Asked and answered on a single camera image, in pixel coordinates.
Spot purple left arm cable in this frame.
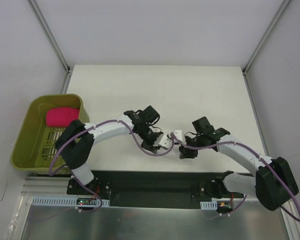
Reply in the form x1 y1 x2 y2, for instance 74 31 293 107
39 119 176 221

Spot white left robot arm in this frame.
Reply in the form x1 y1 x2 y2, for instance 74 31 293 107
54 105 164 195

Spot white cable duct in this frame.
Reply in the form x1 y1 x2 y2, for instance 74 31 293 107
200 200 218 211
31 196 110 208

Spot olive green plastic basket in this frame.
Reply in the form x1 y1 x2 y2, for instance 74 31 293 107
10 94 90 175

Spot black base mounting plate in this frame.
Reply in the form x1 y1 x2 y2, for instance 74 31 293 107
66 170 244 209

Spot aluminium frame post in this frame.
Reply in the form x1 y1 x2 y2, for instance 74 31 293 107
27 0 71 73
242 0 293 76

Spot left white cable duct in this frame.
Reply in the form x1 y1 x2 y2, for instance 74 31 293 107
31 196 110 208

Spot rolled pink t shirt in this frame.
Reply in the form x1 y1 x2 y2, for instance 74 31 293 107
45 107 80 128

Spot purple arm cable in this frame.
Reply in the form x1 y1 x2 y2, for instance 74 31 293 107
170 133 300 222
39 119 176 221

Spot right white cable duct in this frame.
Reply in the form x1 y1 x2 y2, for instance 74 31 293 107
200 200 218 211

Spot right aluminium frame post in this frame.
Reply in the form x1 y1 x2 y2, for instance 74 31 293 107
242 0 293 76

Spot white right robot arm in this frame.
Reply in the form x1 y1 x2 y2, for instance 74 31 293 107
179 116 299 211

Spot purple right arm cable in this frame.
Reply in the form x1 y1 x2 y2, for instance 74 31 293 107
170 133 300 222

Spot left aluminium frame post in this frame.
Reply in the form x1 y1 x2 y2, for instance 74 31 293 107
27 0 71 73

